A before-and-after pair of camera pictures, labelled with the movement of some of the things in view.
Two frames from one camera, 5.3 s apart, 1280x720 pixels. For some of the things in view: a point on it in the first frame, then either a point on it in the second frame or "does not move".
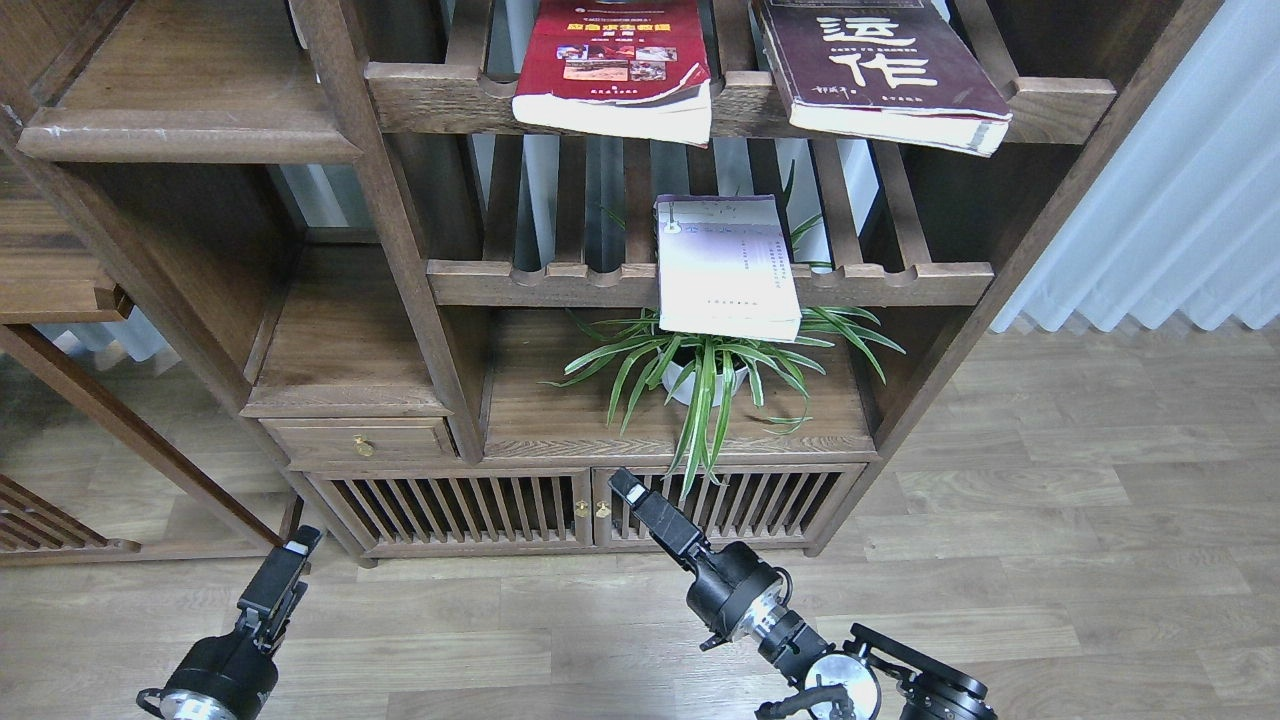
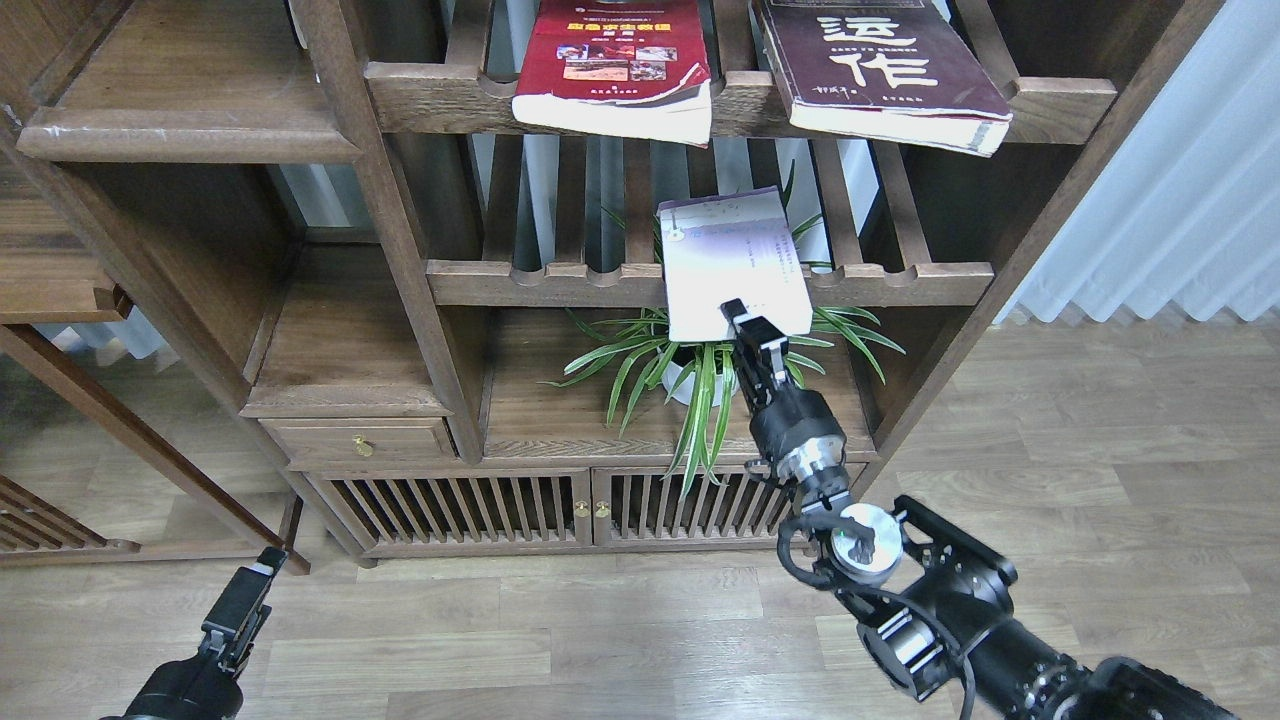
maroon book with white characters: [890, 72] does not move
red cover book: [624, 67] does not move
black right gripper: [734, 591] to [797, 429]
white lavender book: [724, 268] does not move
